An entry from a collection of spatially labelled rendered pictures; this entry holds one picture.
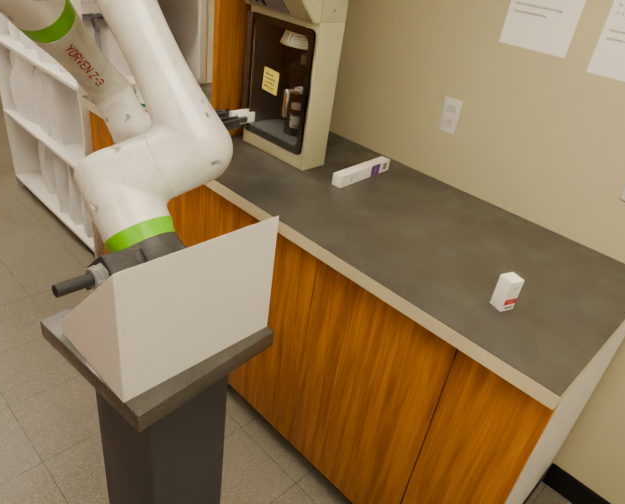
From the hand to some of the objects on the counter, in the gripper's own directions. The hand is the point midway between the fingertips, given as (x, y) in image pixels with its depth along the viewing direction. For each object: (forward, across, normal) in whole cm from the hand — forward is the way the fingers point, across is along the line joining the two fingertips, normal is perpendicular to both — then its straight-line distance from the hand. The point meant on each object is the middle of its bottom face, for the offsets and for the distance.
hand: (242, 116), depth 155 cm
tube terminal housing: (+36, +11, +21) cm, 43 cm away
